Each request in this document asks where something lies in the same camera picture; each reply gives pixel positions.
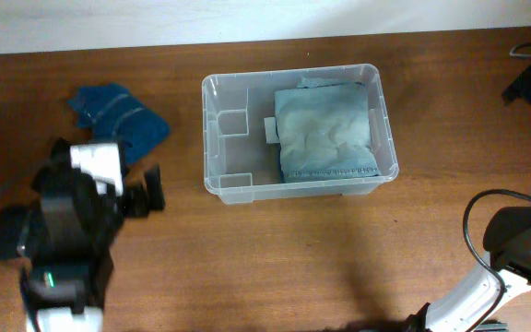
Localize teal blue garment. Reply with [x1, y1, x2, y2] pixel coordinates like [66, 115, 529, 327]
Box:
[68, 83, 171, 164]

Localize dark blue jeans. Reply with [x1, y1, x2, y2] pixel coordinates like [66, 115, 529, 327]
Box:
[282, 164, 380, 183]

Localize light blue jeans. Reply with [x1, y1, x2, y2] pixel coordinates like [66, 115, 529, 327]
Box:
[274, 77, 378, 172]

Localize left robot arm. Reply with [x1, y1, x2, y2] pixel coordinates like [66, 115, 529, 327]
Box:
[17, 139, 165, 331]

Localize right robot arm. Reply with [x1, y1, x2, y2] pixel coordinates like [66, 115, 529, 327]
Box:
[402, 189, 531, 332]

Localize dark navy folded garment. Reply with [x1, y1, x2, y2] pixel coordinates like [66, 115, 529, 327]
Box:
[0, 206, 35, 261]

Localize clear plastic storage bin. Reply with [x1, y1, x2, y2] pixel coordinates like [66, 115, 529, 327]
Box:
[202, 64, 399, 205]

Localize white label in bin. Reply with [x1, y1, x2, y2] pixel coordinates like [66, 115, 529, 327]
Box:
[264, 117, 279, 144]

